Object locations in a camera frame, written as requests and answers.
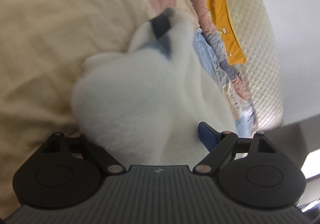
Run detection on cream striped knit sweater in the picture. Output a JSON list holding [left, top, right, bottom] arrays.
[[71, 7, 236, 167]]

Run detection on cream quilted headboard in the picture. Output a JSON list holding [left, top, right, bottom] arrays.
[[227, 0, 284, 130]]

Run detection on yellow crown pillow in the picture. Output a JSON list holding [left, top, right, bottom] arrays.
[[207, 0, 247, 65]]

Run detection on patchwork plaid duvet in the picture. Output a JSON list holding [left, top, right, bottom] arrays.
[[0, 0, 258, 217]]

